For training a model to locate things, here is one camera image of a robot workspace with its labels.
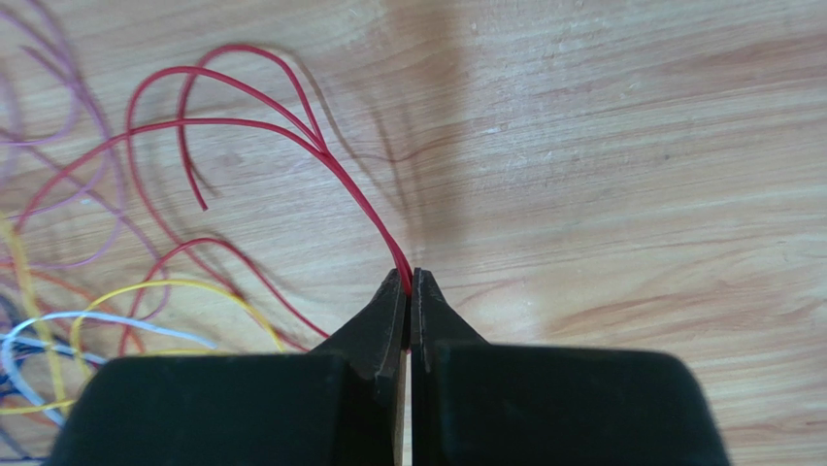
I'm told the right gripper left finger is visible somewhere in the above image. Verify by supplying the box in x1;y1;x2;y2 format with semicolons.
48;271;408;465

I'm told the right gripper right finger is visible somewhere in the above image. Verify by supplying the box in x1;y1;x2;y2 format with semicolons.
411;270;730;465

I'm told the red cable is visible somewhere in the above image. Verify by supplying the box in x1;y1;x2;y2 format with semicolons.
13;44;414;356

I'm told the white cable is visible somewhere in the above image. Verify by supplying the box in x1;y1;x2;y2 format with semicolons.
0;311;217;428

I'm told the pink cable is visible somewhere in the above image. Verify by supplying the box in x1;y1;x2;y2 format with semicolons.
0;0;171;321

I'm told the orange cable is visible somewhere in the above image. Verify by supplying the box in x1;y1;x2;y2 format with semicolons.
0;258;147;428

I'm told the yellow cable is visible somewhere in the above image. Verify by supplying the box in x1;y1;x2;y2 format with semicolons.
0;213;286;416

